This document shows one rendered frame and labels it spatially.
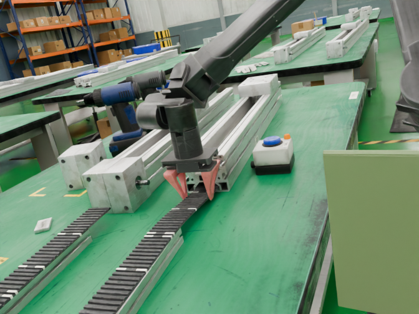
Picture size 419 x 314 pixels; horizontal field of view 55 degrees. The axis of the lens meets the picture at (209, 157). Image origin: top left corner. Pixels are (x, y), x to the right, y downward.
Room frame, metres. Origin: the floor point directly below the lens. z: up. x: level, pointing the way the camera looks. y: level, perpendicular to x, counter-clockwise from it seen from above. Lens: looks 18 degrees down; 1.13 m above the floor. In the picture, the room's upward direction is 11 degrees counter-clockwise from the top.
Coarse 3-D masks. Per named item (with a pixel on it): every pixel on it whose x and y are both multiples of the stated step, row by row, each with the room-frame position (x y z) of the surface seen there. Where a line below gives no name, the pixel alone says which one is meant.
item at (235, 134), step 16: (272, 96) 1.42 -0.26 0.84; (240, 112) 1.23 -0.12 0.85; (256, 112) 1.12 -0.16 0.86; (272, 112) 1.34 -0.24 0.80; (224, 128) 1.07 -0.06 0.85; (240, 128) 0.98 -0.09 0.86; (256, 128) 1.10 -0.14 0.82; (208, 144) 0.94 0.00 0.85; (224, 144) 0.87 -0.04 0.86; (240, 144) 0.93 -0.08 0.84; (256, 144) 1.07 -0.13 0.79; (224, 160) 0.80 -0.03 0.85; (240, 160) 0.91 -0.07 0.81; (192, 176) 0.83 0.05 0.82; (224, 176) 0.82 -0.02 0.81
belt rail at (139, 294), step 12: (180, 228) 0.62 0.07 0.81; (180, 240) 0.62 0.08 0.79; (168, 252) 0.58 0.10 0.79; (156, 264) 0.53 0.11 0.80; (168, 264) 0.56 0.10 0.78; (144, 276) 0.50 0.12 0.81; (156, 276) 0.52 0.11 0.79; (144, 288) 0.50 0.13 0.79; (132, 300) 0.46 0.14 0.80; (144, 300) 0.48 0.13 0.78; (120, 312) 0.43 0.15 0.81; (132, 312) 0.45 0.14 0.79
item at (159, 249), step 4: (136, 248) 0.58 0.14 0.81; (140, 248) 0.57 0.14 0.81; (144, 248) 0.57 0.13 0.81; (148, 248) 0.57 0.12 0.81; (152, 248) 0.57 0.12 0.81; (156, 248) 0.56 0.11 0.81; (160, 248) 0.56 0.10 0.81; (164, 248) 0.56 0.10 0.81; (140, 252) 0.56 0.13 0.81; (144, 252) 0.56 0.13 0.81; (148, 252) 0.56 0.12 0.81; (152, 252) 0.55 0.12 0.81; (156, 252) 0.55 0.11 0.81; (160, 252) 0.55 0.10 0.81
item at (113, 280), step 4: (112, 276) 0.51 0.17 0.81; (108, 280) 0.50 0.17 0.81; (112, 280) 0.50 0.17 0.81; (116, 280) 0.50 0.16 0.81; (120, 280) 0.50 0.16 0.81; (124, 280) 0.49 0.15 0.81; (128, 280) 0.49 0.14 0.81; (132, 280) 0.49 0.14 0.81; (136, 280) 0.49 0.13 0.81; (140, 280) 0.49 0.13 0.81; (108, 284) 0.49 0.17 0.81; (112, 284) 0.49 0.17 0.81; (116, 284) 0.49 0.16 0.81; (120, 284) 0.48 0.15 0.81; (124, 284) 0.48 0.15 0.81; (128, 284) 0.48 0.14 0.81; (132, 284) 0.48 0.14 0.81; (136, 284) 0.48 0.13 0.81
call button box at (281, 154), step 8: (280, 144) 0.86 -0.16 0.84; (288, 144) 0.86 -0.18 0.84; (256, 152) 0.86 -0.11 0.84; (264, 152) 0.85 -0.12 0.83; (272, 152) 0.84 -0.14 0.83; (280, 152) 0.84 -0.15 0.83; (288, 152) 0.84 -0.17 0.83; (256, 160) 0.86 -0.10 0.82; (264, 160) 0.85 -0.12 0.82; (272, 160) 0.85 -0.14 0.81; (280, 160) 0.84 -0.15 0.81; (288, 160) 0.83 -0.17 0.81; (256, 168) 0.86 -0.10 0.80; (264, 168) 0.85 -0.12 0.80; (272, 168) 0.85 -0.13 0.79; (280, 168) 0.84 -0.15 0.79; (288, 168) 0.83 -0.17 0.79
